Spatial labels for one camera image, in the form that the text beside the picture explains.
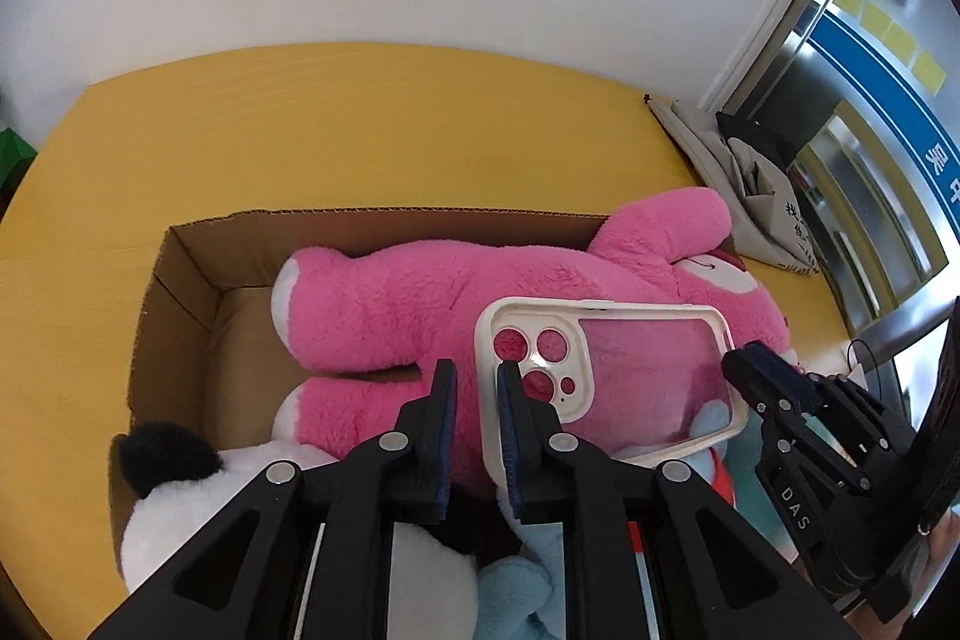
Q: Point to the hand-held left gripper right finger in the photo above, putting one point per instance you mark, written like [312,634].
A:
[510,437]

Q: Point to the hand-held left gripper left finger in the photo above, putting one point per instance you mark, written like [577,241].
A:
[446,430]

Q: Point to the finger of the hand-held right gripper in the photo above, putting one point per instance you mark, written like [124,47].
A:
[780,377]
[862,419]

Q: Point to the white clear phone case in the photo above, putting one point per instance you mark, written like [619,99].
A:
[645,385]

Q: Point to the pink plush bear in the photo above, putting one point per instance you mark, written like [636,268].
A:
[420,295]

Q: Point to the cardboard box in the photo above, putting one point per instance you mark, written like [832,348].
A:
[187,310]

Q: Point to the light blue plush toy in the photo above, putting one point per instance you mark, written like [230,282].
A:
[517,595]

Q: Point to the grey tote bag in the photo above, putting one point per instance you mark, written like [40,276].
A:
[757,205]

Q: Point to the panda plush toy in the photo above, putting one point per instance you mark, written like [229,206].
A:
[180,520]

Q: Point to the blue banner strip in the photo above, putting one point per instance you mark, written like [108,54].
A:
[885,85]

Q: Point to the green object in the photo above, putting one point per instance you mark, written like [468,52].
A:
[11,149]

